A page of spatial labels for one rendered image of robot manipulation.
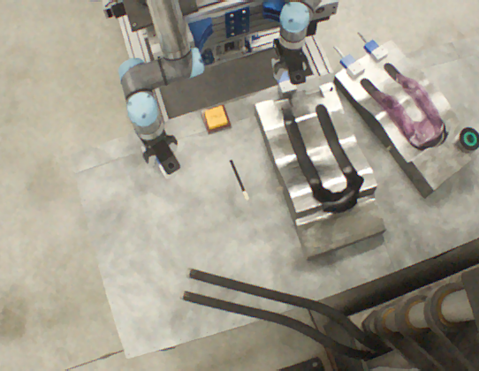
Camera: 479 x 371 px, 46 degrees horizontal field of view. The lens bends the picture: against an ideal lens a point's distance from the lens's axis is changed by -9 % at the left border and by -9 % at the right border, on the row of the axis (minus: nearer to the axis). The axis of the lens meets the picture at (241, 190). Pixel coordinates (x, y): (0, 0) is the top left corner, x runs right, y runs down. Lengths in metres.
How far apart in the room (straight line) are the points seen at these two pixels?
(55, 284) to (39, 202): 0.40
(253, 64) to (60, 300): 1.38
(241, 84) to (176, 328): 1.24
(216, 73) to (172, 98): 0.23
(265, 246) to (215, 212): 0.19
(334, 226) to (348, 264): 0.13
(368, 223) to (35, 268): 1.61
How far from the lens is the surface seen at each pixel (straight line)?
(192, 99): 2.67
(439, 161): 1.92
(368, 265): 1.90
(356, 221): 1.85
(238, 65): 2.73
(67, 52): 3.16
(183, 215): 1.90
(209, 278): 1.82
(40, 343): 2.82
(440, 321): 1.16
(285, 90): 1.97
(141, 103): 1.51
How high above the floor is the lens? 2.65
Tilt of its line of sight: 75 degrees down
